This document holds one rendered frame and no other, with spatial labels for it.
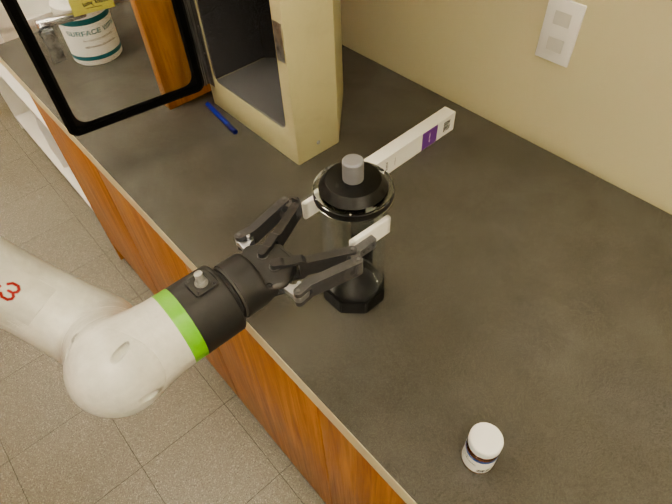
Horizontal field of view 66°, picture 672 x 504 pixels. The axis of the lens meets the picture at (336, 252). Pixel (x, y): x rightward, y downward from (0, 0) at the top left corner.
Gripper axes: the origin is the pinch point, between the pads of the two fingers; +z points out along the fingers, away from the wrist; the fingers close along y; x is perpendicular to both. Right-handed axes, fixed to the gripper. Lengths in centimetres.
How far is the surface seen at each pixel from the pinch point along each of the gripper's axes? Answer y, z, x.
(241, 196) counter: 31.8, -0.1, 18.3
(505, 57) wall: 15, 57, 5
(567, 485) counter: -40.2, -0.6, 18.0
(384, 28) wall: 50, 57, 10
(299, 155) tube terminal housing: 31.1, 14.2, 15.7
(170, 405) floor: 59, -30, 113
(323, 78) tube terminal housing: 31.2, 21.6, 1.6
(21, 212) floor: 189, -34, 113
